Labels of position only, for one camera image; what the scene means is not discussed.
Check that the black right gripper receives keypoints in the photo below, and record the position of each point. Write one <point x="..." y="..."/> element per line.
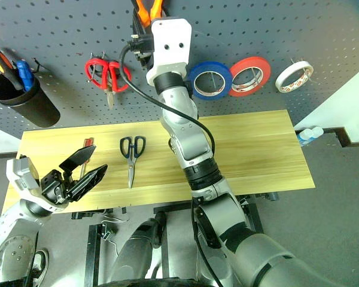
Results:
<point x="145" y="58"/>

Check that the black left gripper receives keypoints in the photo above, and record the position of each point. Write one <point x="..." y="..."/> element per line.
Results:
<point x="52" y="186"/>

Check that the orange black needle-nose pliers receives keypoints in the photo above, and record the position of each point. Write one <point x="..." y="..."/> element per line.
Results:
<point x="143" y="15"/>

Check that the white tape roll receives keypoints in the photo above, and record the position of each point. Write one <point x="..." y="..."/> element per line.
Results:
<point x="290" y="69"/>

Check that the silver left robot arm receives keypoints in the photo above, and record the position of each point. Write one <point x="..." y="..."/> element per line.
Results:
<point x="15" y="236"/>

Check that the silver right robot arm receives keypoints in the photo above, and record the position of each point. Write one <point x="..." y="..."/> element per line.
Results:
<point x="194" y="143"/>

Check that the grey pegboard wall panel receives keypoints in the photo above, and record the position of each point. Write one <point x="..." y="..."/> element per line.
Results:
<point x="257" y="30"/>

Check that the silver double peg hook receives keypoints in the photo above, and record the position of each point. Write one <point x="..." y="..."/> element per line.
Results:
<point x="92" y="56"/>

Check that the blue tape roll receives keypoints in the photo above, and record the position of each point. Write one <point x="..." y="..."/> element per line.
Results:
<point x="209" y="66"/>

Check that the black plastic cup holder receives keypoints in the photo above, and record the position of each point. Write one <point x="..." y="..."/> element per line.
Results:
<point x="36" y="110"/>

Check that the red tape roll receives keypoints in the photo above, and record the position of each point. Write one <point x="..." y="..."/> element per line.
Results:
<point x="251" y="61"/>

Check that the silver long peg hook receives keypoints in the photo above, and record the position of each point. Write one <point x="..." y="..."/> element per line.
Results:
<point x="293" y="62"/>

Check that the white plastic bottle blue label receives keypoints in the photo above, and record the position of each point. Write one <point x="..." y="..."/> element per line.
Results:
<point x="303" y="138"/>
<point x="317" y="131"/>

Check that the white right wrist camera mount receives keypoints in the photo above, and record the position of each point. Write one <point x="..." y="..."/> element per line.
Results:
<point x="170" y="36"/>

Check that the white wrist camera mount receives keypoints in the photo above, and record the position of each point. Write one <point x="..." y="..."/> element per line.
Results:
<point x="15" y="179"/>
<point x="170" y="36"/>

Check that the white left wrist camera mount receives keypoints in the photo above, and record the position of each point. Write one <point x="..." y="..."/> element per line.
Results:
<point x="15" y="179"/>

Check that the black metal table frame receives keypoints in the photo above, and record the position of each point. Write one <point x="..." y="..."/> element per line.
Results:
<point x="92" y="254"/>

